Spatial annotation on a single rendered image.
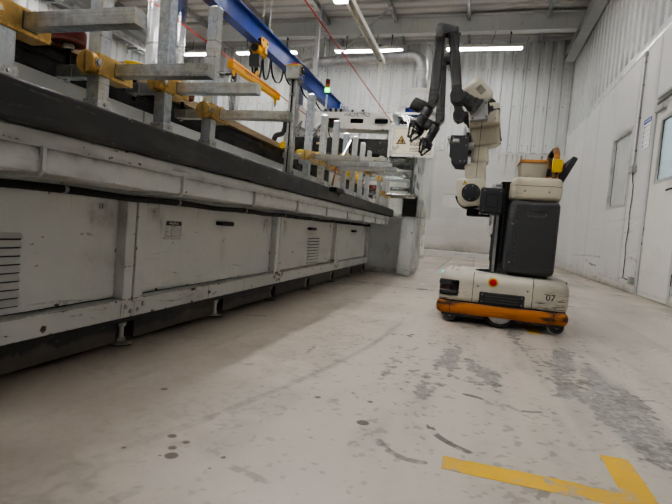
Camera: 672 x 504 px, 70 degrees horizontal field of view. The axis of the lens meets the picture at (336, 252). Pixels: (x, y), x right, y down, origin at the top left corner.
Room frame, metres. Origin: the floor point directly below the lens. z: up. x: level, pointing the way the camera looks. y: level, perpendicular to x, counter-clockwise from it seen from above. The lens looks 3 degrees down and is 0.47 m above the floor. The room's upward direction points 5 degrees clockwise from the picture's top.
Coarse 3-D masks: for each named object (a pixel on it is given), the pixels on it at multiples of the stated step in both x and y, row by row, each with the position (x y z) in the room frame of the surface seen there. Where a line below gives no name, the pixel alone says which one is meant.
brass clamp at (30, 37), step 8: (0, 0) 0.91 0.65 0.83; (8, 0) 0.92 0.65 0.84; (0, 8) 0.90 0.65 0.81; (8, 8) 0.92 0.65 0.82; (16, 8) 0.94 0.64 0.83; (24, 8) 0.96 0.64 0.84; (0, 16) 0.91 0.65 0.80; (8, 16) 0.92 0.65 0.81; (16, 16) 0.94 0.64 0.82; (8, 24) 0.93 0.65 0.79; (16, 24) 0.94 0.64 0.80; (16, 32) 0.96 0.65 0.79; (24, 32) 0.96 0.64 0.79; (32, 32) 0.97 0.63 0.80; (24, 40) 1.00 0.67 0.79; (32, 40) 0.99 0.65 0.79; (40, 40) 0.99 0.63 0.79; (48, 40) 1.01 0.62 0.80
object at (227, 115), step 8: (176, 112) 1.72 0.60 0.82; (184, 112) 1.71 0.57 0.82; (192, 112) 1.71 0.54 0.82; (224, 112) 1.67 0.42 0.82; (232, 112) 1.66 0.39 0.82; (240, 112) 1.66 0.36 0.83; (248, 112) 1.65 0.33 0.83; (256, 112) 1.64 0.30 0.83; (264, 112) 1.63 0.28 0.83; (272, 112) 1.62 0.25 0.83; (280, 112) 1.62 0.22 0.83; (288, 112) 1.61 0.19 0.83; (224, 120) 1.70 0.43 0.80; (232, 120) 1.69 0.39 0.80; (240, 120) 1.68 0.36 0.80; (248, 120) 1.67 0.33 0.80; (256, 120) 1.66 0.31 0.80; (264, 120) 1.65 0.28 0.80; (272, 120) 1.64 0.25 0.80; (280, 120) 1.63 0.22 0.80; (288, 120) 1.61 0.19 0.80
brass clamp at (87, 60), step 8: (80, 56) 1.14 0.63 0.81; (88, 56) 1.13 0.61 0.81; (96, 56) 1.14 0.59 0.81; (104, 56) 1.16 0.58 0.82; (80, 64) 1.14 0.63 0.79; (88, 64) 1.13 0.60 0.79; (96, 64) 1.14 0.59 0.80; (104, 64) 1.16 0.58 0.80; (112, 64) 1.19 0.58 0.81; (88, 72) 1.14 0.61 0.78; (96, 72) 1.15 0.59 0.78; (104, 72) 1.16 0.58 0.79; (112, 72) 1.19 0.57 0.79; (112, 80) 1.20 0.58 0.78; (120, 80) 1.21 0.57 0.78; (128, 80) 1.24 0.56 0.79
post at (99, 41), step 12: (96, 0) 1.16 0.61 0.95; (108, 0) 1.17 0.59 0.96; (96, 36) 1.16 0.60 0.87; (108, 36) 1.18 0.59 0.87; (96, 48) 1.16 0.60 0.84; (108, 48) 1.18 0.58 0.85; (96, 84) 1.16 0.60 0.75; (108, 84) 1.19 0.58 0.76; (96, 96) 1.16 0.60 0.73; (108, 96) 1.19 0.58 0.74
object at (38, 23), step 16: (32, 16) 0.95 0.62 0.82; (48, 16) 0.94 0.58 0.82; (64, 16) 0.93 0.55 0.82; (80, 16) 0.92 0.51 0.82; (96, 16) 0.91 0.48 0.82; (112, 16) 0.90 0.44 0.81; (128, 16) 0.89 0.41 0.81; (144, 16) 0.91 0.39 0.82; (48, 32) 0.97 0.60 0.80; (64, 32) 0.96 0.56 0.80
